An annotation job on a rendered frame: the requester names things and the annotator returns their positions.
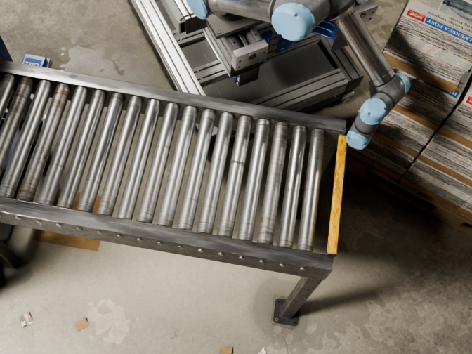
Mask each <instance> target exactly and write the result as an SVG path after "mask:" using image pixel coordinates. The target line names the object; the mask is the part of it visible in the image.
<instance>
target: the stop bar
mask: <svg viewBox="0 0 472 354"><path fill-rule="evenodd" d="M346 148H347V142H346V135H342V134H340V135H339V138H338V145H337V153H336V166H335V174H334V187H333V195H332V208H331V216H330V223H329V237H328V244H327V255H328V256H333V257H335V256H336V255H337V247H338V239H339V225H340V217H341V202H342V194H343V179H344V171H345V163H346V154H347V152H346Z"/></svg>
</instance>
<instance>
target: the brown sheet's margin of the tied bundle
mask: <svg viewBox="0 0 472 354"><path fill-rule="evenodd" d="M382 53H383V52H382ZM383 54H384V55H385V57H386V59H387V61H388V62H389V64H390V65H391V66H392V67H394V68H397V69H399V70H401V71H403V72H406V73H408V74H410V75H412V76H414V77H417V78H419V79H422V80H424V81H426V82H428V83H430V84H432V85H435V86H437V87H439V88H442V89H444V90H446V91H449V92H450V93H454V92H455V90H456V89H457V88H458V86H459V84H460V82H461V80H460V82H459V84H458V85H455V84H452V83H450V82H448V81H445V80H444V79H441V78H439V77H436V76H434V75H432V74H429V73H427V72H425V71H423V70H420V69H418V68H416V67H413V66H411V65H408V64H407V63H404V62H402V61H400V60H398V59H396V58H393V57H391V56H389V55H387V54H385V53H383ZM461 79H462V78H461Z"/></svg>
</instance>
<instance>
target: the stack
mask: <svg viewBox="0 0 472 354"><path fill-rule="evenodd" d="M391 67H392V66H391ZM392 68H393V70H394V72H395V73H401V74H403V75H404V76H405V77H408V76H410V78H409V82H410V88H409V91H408V92H407V93H406V94H405V96H404V97H403V98H402V99H401V100H400V101H399V102H398V103H397V105H399V106H400V107H403V108H405V109H407V110H409V111H410V112H413V113H414V114H417V115H419V116H420V117H423V118H424V119H427V120H429V121H430V122H433V123H434V124H436V125H438V126H439V125H441V123H442V122H443V120H444V119H445V120H444V122H443V124H442V126H441V127H443V128H445V129H447V130H449V131H451V132H453V133H455V134H457V135H459V136H461V137H463V138H465V139H467V140H469V141H471V142H472V66H471V68H470V69H469V70H468V72H465V75H464V76H463V78H462V79H461V82H460V84H459V86H458V88H457V89H456V90H455V92H454V93H450V92H449V91H446V90H444V89H442V88H439V87H437V86H435V85H432V84H430V83H428V82H426V81H424V80H422V79H419V78H417V77H414V76H412V75H410V74H408V73H406V72H403V71H401V70H399V69H397V68H394V67H392ZM438 129H439V128H438ZM438 129H437V131H434V130H432V129H430V128H428V127H426V126H424V125H422V124H420V123H418V122H416V121H414V120H412V119H410V118H408V117H406V116H405V115H403V114H400V113H399V112H396V111H395V110H391V111H390V112H389V113H388V114H387V116H386V117H385V118H384V119H383V120H382V121H381V123H380V124H379V126H378V127H377V129H376V132H378V133H380V134H382V135H384V136H386V137H388V138H390V139H392V140H394V141H396V142H398V143H400V144H402V145H404V146H406V147H408V148H409V149H411V150H413V151H415V152H418V153H419V152H420V151H421V149H422V148H423V149H422V151H421V153H420V155H422V156H424V157H426V158H428V159H430V160H432V161H434V162H436V163H438V164H440V165H442V166H444V167H446V168H448V169H450V170H452V171H453V172H455V173H457V174H459V175H461V176H463V177H465V178H467V179H469V180H470V181H472V149H470V148H468V147H466V146H464V145H462V144H460V143H458V142H456V141H455V140H452V139H451V138H448V137H447V136H444V135H442V134H441V133H438ZM347 148H349V149H351V150H353V151H355V152H357V153H358V154H360V155H362V156H364V157H366V158H368V159H370V160H372V161H373V162H376V163H377V164H379V165H381V166H383V167H384V168H386V169H388V170H390V171H392V172H393V173H396V174H397V175H399V176H401V174H402V175H403V176H402V177H403V178H405V179H407V180H409V181H411V182H413V183H415V184H417V185H419V186H421V187H423V188H425V189H426V190H428V191H430V192H432V193H434V194H436V195H438V196H439V197H442V198H443V199H446V200H447V201H449V202H451V203H453V204H455V205H457V206H458V207H459V206H460V207H461V208H462V209H465V210H467V211H468V212H470V213H472V187H471V186H469V185H467V184H465V183H462V182H461V181H458V180H457V179H455V178H453V177H451V176H449V175H447V174H446V173H443V172H441V171H439V170H437V169H435V168H433V167H432V166H430V165H428V164H426V163H424V162H422V161H420V160H418V159H417V158H418V156H419V155H417V157H413V156H411V155H409V154H407V153H406V152H403V151H402V150H399V149H397V148H396V147H393V146H392V145H389V144H388V143H385V142H383V141H382V140H380V139H378V138H376V137H374V136H372V137H371V139H370V141H369V143H368V145H367V147H366V148H365V149H363V150H357V149H355V148H353V147H351V146H350V145H349V144H347ZM345 169H346V170H348V171H350V172H352V173H354V174H355V175H357V176H359V177H361V178H363V179H365V180H366V181H369V182H370V183H372V184H374V185H376V186H378V187H380V188H382V189H383V190H385V191H387V192H389V193H391V194H393V195H395V196H396V197H399V198H400V199H402V200H404V201H406V202H408V203H410V204H412V205H413V206H415V207H417V208H419V209H421V210H423V211H425V212H426V213H428V214H430V215H432V216H434V217H436V218H438V219H440V220H442V221H443V222H445V223H447V224H449V225H451V226H453V227H454V228H456V229H458V230H460V231H462V232H464V233H466V234H467V235H470V236H472V229H471V228H470V227H468V226H466V225H464V224H463V223H465V222H466V223H468V224H470V225H472V218H469V217H468V216H465V215H463V214H462V213H460V212H458V211H456V210H455V209H453V208H451V207H449V206H447V205H445V204H443V203H441V202H439V201H438V200H436V199H433V198H432V197H429V196H428V195H425V194H424V193H422V192H420V191H418V190H416V189H414V188H412V187H410V186H408V185H406V184H404V183H402V182H400V179H396V178H394V177H392V176H389V175H388V174H387V173H384V172H382V171H380V170H378V169H377V168H375V167H373V166H371V165H369V164H368V163H366V162H364V161H362V160H360V159H358V158H357V157H354V156H352V155H350V154H349V153H347V154H346V163H345ZM367 170H368V171H371V172H372V173H375V174H376V175H378V176H380V177H382V178H384V179H386V180H387V181H389V182H391V183H393V184H395V185H397V186H398V187H400V188H402V189H404V190H406V191H408V192H410V193H412V194H413V195H416V196H417V197H420V198H421V199H423V200H425V201H427V202H429V203H431V204H432V205H434V206H435V207H434V208H432V207H430V206H429V205H427V204H424V203H423V202H420V201H419V200H417V199H415V198H413V197H411V196H409V195H407V194H406V193H404V192H402V191H400V190H398V189H396V188H394V187H393V186H391V185H389V184H387V183H385V182H383V181H381V180H379V179H378V178H375V177H374V176H372V175H370V174H368V173H366V172H367Z"/></svg>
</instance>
